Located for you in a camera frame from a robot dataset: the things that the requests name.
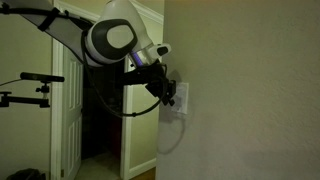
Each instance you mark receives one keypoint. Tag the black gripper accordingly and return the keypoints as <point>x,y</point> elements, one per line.
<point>155,80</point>

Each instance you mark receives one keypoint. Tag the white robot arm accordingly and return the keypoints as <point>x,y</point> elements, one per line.
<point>119,33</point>

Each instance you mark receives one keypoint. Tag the white panel door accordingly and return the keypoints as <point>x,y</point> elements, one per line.
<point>72,116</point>

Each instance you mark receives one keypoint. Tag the dark bag on floor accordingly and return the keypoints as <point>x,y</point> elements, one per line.
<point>27,174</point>

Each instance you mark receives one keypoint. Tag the white light switch plate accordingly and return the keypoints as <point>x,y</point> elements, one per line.
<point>181,97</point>

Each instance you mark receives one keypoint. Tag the white door frame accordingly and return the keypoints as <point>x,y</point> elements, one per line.
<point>138,138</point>

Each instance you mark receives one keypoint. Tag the black camera on stand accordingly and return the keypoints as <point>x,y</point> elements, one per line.
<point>41,77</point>

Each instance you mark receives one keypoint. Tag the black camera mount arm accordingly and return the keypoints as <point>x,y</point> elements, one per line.
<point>7,98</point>

